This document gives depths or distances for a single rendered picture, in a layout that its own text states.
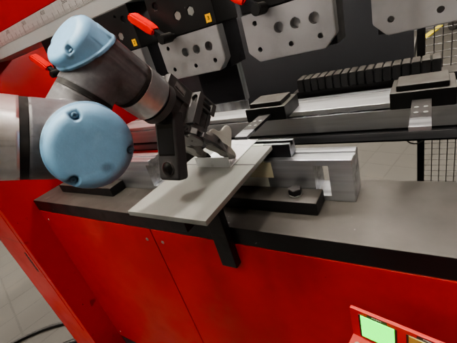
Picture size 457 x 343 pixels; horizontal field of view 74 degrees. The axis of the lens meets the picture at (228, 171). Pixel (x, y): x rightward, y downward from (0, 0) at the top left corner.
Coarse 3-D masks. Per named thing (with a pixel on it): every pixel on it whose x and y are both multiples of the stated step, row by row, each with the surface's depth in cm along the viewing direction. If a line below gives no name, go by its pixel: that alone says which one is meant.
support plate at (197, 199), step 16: (192, 160) 69; (240, 160) 62; (256, 160) 60; (192, 176) 61; (208, 176) 59; (224, 176) 57; (240, 176) 55; (160, 192) 59; (176, 192) 57; (192, 192) 55; (208, 192) 53; (224, 192) 52; (144, 208) 54; (160, 208) 53; (176, 208) 51; (192, 208) 50; (208, 208) 48; (208, 224) 46
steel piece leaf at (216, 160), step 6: (246, 144) 68; (252, 144) 67; (234, 150) 67; (240, 150) 66; (246, 150) 65; (216, 156) 67; (240, 156) 63; (198, 162) 64; (204, 162) 63; (210, 162) 62; (216, 162) 61; (222, 162) 60; (228, 162) 60; (234, 162) 61
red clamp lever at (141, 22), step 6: (132, 18) 58; (138, 18) 57; (144, 18) 58; (138, 24) 58; (144, 24) 57; (150, 24) 57; (144, 30) 58; (150, 30) 57; (156, 30) 58; (156, 36) 58; (162, 36) 56; (168, 36) 57; (174, 36) 59; (162, 42) 57; (168, 42) 58
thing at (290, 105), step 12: (264, 96) 90; (276, 96) 86; (288, 96) 85; (252, 108) 86; (264, 108) 83; (276, 108) 81; (288, 108) 82; (252, 120) 87; (264, 120) 80; (240, 132) 76; (252, 132) 74
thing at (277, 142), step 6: (264, 144) 66; (270, 144) 65; (276, 144) 64; (282, 144) 63; (288, 144) 63; (276, 150) 65; (282, 150) 64; (288, 150) 63; (294, 150) 65; (270, 156) 66; (276, 156) 66; (282, 156) 65; (288, 156) 64
